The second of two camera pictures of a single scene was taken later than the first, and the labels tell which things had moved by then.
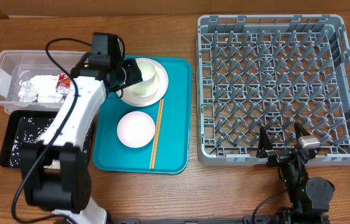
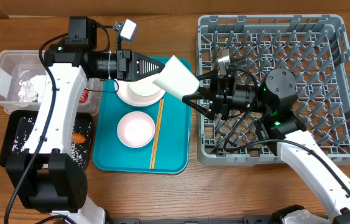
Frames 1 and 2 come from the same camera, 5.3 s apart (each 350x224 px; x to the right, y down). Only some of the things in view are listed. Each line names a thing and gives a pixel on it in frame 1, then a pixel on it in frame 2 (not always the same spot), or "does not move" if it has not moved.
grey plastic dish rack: (275, 71) does not move
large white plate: (129, 98) does not move
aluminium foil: (28, 92) does not move
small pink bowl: (135, 129) does not move
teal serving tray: (173, 154) does not move
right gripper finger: (299, 130) -> (212, 76)
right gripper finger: (265, 145) -> (206, 94)
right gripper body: (278, 157) -> (225, 96)
